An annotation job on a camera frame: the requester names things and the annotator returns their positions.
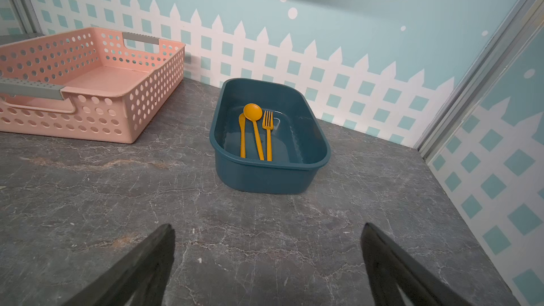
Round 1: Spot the orange plastic spoon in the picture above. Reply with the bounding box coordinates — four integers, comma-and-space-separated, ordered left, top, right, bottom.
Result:
244, 103, 264, 161

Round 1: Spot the orange plastic fork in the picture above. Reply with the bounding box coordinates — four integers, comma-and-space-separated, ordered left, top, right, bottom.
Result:
262, 110, 273, 162

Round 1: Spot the teal plastic tub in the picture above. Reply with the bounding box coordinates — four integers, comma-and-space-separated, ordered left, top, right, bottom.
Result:
210, 78, 331, 194

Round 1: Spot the pink perforated plastic basket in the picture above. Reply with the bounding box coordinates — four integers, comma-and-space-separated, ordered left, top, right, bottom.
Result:
1, 28, 185, 144

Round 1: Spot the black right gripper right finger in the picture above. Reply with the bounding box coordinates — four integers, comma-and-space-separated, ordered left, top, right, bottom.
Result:
361, 222, 470, 305

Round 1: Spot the orange plastic knife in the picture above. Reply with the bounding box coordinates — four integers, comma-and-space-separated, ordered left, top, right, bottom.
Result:
238, 113, 246, 158

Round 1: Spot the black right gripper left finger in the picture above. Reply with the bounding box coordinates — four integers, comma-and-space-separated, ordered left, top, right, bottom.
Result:
64, 224, 176, 305

